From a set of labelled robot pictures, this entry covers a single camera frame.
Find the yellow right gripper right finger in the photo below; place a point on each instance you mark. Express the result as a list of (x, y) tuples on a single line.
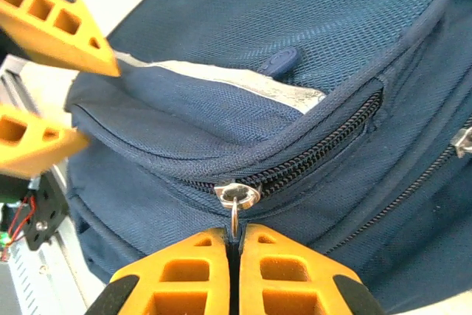
[(287, 285)]

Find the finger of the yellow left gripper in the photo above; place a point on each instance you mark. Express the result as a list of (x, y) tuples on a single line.
[(44, 34), (33, 145)]

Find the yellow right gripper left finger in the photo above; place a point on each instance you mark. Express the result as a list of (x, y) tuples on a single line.
[(184, 285)]

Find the navy blue backpack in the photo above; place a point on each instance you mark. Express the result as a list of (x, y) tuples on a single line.
[(295, 34)]

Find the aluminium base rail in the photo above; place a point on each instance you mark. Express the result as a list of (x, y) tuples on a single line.
[(66, 267)]

